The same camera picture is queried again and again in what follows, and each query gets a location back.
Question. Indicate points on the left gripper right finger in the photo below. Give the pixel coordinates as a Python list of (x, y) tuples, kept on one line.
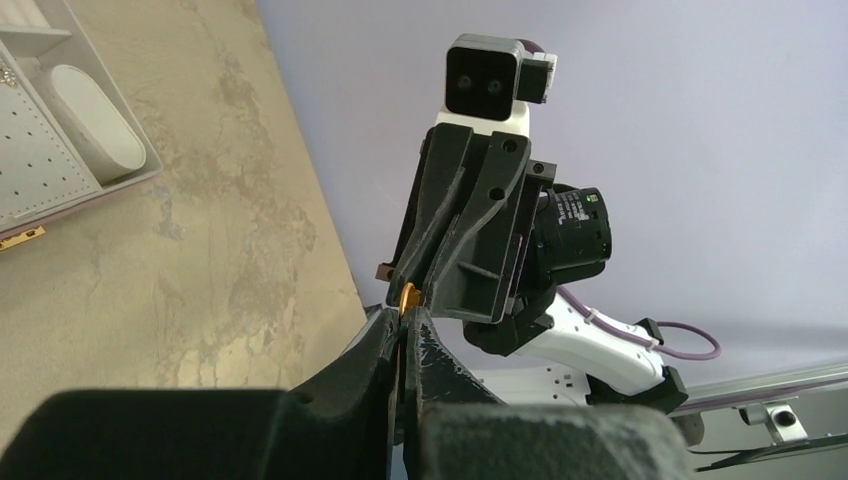
[(455, 428)]

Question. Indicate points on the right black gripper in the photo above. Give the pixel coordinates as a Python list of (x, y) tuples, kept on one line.
[(467, 224)]

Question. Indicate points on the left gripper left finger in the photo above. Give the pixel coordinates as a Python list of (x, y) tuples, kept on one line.
[(336, 425)]

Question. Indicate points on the pink jewelry box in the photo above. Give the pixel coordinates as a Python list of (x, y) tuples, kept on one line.
[(42, 175)]

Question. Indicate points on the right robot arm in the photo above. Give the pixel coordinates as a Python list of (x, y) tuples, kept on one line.
[(609, 360)]

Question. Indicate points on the white oval pad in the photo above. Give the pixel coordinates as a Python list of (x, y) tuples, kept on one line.
[(101, 135)]

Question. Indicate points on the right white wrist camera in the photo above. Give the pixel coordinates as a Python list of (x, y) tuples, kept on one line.
[(490, 82)]

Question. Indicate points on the aluminium frame rail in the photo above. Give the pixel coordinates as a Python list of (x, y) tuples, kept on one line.
[(765, 401)]

